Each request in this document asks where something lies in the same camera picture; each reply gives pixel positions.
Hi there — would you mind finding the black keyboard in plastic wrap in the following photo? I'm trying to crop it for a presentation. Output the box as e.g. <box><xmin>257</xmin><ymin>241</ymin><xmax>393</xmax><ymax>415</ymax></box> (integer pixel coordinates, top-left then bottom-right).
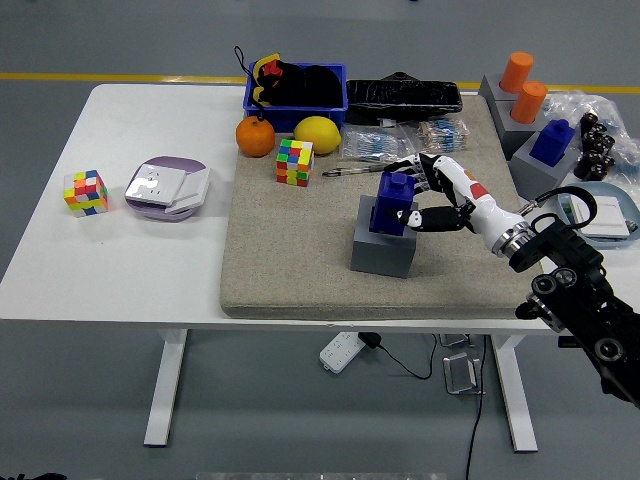
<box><xmin>344</xmin><ymin>71</ymin><xmax>464</xmax><ymax>126</ymax></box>

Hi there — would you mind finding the black cloth with yellow trim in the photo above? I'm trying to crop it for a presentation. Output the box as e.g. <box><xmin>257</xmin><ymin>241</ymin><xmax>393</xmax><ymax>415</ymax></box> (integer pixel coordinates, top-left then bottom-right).
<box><xmin>249</xmin><ymin>52</ymin><xmax>344</xmax><ymax>107</ymax></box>

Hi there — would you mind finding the blue plastic bin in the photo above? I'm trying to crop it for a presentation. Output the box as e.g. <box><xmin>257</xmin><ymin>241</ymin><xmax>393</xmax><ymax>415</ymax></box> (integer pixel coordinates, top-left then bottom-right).
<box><xmin>242</xmin><ymin>61</ymin><xmax>349</xmax><ymax>134</ymax></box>

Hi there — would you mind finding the light blue plate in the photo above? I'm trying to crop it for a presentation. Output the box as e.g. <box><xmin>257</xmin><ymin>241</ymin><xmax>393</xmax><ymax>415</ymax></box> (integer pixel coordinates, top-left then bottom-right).
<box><xmin>556</xmin><ymin>181</ymin><xmax>640</xmax><ymax>250</ymax></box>

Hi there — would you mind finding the clear ballpoint pen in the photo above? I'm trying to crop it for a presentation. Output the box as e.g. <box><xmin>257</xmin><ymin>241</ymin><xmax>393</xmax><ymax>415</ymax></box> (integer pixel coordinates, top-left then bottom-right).
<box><xmin>321</xmin><ymin>163</ymin><xmax>391</xmax><ymax>178</ymax></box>

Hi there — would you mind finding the grey seal holder block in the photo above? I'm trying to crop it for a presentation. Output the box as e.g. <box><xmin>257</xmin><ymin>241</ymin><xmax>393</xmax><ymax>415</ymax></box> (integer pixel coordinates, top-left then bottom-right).
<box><xmin>492</xmin><ymin>97</ymin><xmax>549</xmax><ymax>161</ymax></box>
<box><xmin>509</xmin><ymin>130</ymin><xmax>576</xmax><ymax>207</ymax></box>
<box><xmin>350</xmin><ymin>195</ymin><xmax>418</xmax><ymax>279</ymax></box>
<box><xmin>477</xmin><ymin>73</ymin><xmax>521</xmax><ymax>109</ymax></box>

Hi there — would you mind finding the grey-brown fabric mat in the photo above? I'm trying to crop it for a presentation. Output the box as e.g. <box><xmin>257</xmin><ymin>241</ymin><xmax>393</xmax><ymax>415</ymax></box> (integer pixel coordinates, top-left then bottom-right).
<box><xmin>219</xmin><ymin>93</ymin><xmax>551</xmax><ymax>321</ymax></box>

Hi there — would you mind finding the blue block seal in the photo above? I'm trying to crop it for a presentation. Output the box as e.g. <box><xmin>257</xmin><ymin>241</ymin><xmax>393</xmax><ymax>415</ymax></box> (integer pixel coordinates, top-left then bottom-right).
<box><xmin>529</xmin><ymin>118</ymin><xmax>576</xmax><ymax>169</ymax></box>
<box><xmin>369</xmin><ymin>171</ymin><xmax>417</xmax><ymax>236</ymax></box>

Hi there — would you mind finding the white wall switch panel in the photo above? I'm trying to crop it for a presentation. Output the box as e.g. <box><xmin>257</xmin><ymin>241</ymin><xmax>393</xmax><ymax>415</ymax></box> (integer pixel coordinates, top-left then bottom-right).
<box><xmin>569</xmin><ymin>197</ymin><xmax>632</xmax><ymax>239</ymax></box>
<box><xmin>164</xmin><ymin>167</ymin><xmax>211</xmax><ymax>215</ymax></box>

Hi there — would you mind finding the multicolour puzzle cube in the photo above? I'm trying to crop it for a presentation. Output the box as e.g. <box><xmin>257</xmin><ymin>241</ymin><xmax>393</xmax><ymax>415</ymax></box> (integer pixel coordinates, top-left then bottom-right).
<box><xmin>275</xmin><ymin>138</ymin><xmax>315</xmax><ymax>188</ymax></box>
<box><xmin>62</xmin><ymin>169</ymin><xmax>110</xmax><ymax>218</ymax></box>

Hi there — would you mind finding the orange cylinder seal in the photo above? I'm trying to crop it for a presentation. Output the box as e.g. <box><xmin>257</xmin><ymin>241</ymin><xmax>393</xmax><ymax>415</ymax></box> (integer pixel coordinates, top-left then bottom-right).
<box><xmin>509</xmin><ymin>80</ymin><xmax>548</xmax><ymax>125</ymax></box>
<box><xmin>499</xmin><ymin>51</ymin><xmax>535</xmax><ymax>95</ymax></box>

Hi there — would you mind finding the white wall socket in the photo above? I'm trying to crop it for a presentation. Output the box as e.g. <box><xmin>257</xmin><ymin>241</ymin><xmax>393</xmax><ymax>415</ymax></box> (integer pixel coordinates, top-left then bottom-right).
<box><xmin>124</xmin><ymin>162</ymin><xmax>187</xmax><ymax>206</ymax></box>

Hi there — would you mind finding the black floor cable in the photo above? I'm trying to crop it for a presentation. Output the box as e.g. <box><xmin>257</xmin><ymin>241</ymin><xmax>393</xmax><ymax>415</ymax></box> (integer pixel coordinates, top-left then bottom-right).
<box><xmin>377</xmin><ymin>333</ymin><xmax>439</xmax><ymax>380</ymax></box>
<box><xmin>463</xmin><ymin>333</ymin><xmax>489</xmax><ymax>480</ymax></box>

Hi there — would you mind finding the white power strip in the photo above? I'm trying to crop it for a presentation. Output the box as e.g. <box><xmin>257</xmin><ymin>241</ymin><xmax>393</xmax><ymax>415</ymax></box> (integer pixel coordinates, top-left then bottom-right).
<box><xmin>319</xmin><ymin>331</ymin><xmax>365</xmax><ymax>374</ymax></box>

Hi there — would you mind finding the black strap loop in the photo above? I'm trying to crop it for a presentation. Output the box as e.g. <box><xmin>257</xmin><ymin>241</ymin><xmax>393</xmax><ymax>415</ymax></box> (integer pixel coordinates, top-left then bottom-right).
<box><xmin>233</xmin><ymin>45</ymin><xmax>267</xmax><ymax>124</ymax></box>

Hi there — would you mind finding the yellow lemon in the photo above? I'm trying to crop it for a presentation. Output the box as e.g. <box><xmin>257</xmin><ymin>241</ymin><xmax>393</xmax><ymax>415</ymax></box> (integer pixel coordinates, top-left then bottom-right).
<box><xmin>292</xmin><ymin>115</ymin><xmax>343</xmax><ymax>155</ymax></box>

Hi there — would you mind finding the bag of brown resistors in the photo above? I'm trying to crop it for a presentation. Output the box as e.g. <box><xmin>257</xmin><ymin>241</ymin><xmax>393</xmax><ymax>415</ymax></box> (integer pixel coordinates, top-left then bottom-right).
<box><xmin>414</xmin><ymin>119</ymin><xmax>471</xmax><ymax>154</ymax></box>

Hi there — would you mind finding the white table leg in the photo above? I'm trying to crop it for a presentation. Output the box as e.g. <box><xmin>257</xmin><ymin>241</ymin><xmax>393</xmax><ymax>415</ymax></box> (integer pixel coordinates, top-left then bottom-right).
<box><xmin>143</xmin><ymin>328</ymin><xmax>189</xmax><ymax>448</ymax></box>
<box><xmin>491</xmin><ymin>333</ymin><xmax>539</xmax><ymax>454</ymax></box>

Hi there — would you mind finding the purple plate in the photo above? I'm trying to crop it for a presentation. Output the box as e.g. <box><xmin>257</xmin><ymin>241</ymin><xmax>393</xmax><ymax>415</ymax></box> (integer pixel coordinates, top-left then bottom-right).
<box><xmin>123</xmin><ymin>156</ymin><xmax>211</xmax><ymax>222</ymax></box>

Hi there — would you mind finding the bag of blue resistors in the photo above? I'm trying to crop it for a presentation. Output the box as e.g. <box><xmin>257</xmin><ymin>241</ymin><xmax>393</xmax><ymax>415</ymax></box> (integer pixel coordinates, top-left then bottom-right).
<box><xmin>339</xmin><ymin>124</ymin><xmax>416</xmax><ymax>167</ymax></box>

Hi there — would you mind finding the dark brown knobs pile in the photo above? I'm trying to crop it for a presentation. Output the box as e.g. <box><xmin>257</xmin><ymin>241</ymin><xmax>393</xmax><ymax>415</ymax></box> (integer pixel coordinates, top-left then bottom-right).
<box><xmin>573</xmin><ymin>112</ymin><xmax>617</xmax><ymax>181</ymax></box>

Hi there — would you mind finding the orange fruit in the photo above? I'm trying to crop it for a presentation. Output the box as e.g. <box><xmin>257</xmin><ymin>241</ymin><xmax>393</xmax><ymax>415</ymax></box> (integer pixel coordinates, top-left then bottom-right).
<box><xmin>235</xmin><ymin>116</ymin><xmax>277</xmax><ymax>159</ymax></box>

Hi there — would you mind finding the clear plastic bag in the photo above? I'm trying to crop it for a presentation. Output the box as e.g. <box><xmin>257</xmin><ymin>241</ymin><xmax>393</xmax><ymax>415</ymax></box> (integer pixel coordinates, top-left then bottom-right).
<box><xmin>542</xmin><ymin>89</ymin><xmax>640</xmax><ymax>176</ymax></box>

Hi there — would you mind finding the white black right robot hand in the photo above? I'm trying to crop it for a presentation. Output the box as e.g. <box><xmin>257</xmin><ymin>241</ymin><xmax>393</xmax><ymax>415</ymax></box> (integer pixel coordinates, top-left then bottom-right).
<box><xmin>382</xmin><ymin>152</ymin><xmax>531</xmax><ymax>251</ymax></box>

